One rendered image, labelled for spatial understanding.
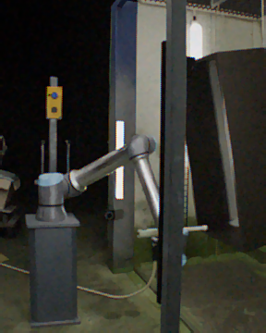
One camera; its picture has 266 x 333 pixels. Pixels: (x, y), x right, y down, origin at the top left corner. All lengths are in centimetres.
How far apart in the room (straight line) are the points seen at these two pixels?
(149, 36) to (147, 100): 54
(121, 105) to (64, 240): 130
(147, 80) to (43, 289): 183
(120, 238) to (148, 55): 153
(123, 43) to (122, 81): 31
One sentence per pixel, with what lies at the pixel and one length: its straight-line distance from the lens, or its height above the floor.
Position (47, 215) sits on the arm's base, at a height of 68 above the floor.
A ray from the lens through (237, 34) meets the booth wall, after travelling 367.
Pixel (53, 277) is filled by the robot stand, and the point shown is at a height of 31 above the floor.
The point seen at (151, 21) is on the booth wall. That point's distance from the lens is 329.
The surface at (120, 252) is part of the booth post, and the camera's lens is 321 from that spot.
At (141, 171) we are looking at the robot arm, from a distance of 199.
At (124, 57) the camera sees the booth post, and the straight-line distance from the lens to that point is 314.
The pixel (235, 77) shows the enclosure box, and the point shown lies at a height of 150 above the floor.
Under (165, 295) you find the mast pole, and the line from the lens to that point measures 121.
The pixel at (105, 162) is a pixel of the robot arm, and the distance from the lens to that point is 223.
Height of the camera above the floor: 113
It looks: 3 degrees down
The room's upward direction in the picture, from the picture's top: 1 degrees clockwise
